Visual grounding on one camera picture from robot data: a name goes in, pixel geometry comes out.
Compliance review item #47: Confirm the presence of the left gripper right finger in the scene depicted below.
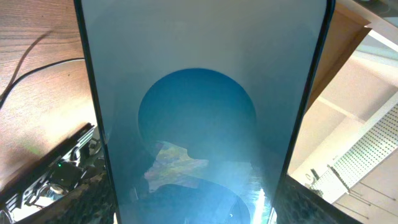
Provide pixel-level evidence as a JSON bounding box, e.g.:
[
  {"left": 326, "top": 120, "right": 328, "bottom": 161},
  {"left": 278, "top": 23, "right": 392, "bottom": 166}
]
[{"left": 274, "top": 175, "right": 361, "bottom": 224}]

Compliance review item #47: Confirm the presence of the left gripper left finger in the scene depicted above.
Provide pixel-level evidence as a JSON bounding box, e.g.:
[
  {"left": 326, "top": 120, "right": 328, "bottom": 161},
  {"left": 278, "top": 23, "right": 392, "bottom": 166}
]
[{"left": 16, "top": 172, "right": 116, "bottom": 224}]

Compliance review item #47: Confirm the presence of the blue screen smartphone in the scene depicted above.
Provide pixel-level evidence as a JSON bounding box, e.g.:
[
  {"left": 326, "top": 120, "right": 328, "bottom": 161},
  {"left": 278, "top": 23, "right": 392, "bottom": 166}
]
[{"left": 74, "top": 0, "right": 335, "bottom": 223}]

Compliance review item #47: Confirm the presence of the black phone charger cable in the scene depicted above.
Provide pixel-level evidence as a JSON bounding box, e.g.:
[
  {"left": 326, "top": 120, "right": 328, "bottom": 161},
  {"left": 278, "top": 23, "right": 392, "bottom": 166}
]
[{"left": 0, "top": 57, "right": 86, "bottom": 108}]

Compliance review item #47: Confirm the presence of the white perforated metal panel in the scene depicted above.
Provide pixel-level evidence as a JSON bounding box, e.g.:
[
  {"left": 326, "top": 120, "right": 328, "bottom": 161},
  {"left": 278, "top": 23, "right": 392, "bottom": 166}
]
[{"left": 309, "top": 94, "right": 397, "bottom": 203}]

